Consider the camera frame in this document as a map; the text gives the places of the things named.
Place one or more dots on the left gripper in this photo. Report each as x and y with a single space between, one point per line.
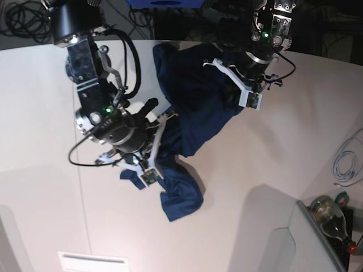
250 65

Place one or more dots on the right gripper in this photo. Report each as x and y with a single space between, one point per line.
125 131

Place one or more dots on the dark blue t-shirt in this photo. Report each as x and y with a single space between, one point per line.
204 103

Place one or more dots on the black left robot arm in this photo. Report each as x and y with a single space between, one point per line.
257 38

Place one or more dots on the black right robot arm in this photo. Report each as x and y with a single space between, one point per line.
104 98

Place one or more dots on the blue box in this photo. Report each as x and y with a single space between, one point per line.
141 4

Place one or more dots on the green tape roll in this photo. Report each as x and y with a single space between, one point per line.
342 199

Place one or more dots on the clear plastic bottle red cap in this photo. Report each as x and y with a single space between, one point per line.
331 220

